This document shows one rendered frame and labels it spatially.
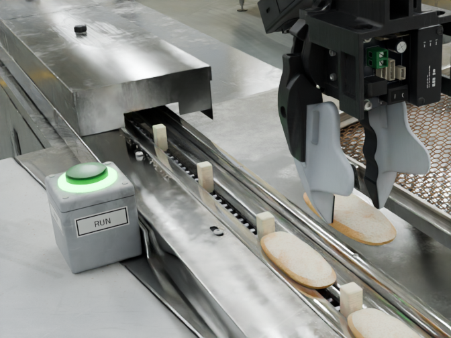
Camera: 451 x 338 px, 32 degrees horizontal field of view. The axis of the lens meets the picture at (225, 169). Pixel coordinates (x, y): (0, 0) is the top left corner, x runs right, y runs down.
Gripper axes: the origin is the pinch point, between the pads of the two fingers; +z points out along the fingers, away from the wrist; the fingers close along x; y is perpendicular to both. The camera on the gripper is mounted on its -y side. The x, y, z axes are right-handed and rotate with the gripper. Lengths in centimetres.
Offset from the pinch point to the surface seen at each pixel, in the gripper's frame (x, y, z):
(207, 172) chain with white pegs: -0.8, -26.1, 7.8
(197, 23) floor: 164, -458, 97
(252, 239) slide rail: -2.2, -12.7, 9.0
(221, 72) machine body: 21, -74, 13
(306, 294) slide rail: -2.5, -2.4, 9.0
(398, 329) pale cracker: 0.1, 6.2, 8.0
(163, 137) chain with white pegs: -0.8, -40.1, 8.5
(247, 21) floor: 193, -437, 97
